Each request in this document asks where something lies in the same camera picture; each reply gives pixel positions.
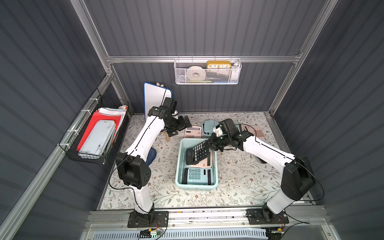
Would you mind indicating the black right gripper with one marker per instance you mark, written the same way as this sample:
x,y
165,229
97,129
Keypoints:
x,y
216,142

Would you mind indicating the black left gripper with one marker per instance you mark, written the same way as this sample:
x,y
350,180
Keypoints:
x,y
181,123

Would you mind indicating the mint green storage box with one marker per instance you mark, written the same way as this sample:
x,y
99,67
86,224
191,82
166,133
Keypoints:
x,y
181,165

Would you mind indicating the black calculator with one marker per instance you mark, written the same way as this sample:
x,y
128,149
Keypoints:
x,y
197,154
185,176

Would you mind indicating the teal calculator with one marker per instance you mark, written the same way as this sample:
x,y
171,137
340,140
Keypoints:
x,y
198,176

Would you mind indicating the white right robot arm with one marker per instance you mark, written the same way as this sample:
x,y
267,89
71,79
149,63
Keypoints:
x,y
296,172

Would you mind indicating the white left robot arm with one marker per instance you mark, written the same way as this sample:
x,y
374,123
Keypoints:
x,y
132,163

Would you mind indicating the mint green calculator upside down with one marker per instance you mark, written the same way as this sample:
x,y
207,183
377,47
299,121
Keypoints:
x,y
208,128

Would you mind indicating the blue framed whiteboard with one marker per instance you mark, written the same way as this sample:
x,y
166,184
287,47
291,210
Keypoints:
x,y
154,96

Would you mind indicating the navy blue glasses case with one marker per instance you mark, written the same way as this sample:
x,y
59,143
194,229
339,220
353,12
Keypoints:
x,y
151,156

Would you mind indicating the white tape roll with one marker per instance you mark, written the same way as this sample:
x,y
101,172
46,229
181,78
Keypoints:
x,y
196,73

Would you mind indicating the yellow clock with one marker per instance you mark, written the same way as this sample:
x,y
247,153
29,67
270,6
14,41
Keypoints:
x,y
219,64

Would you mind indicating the white papers in basket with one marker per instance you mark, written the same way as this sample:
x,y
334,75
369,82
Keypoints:
x,y
120,111

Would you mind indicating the red folder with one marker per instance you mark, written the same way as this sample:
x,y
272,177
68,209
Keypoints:
x,y
96,117

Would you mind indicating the light grey pencil case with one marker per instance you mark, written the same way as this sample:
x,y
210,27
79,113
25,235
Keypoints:
x,y
98,140

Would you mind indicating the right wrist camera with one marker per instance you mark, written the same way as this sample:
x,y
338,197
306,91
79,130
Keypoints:
x,y
226,128

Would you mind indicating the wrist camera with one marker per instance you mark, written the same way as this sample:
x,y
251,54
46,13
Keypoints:
x,y
226,128
170,104

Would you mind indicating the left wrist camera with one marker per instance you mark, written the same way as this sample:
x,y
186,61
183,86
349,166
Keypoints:
x,y
170,104

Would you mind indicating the white wire wall basket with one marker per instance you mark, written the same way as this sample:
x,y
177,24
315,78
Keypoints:
x,y
213,76

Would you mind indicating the black wire side basket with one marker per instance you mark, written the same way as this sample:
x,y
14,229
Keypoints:
x,y
73,136

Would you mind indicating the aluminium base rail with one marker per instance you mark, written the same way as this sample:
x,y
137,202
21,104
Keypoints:
x,y
228,223

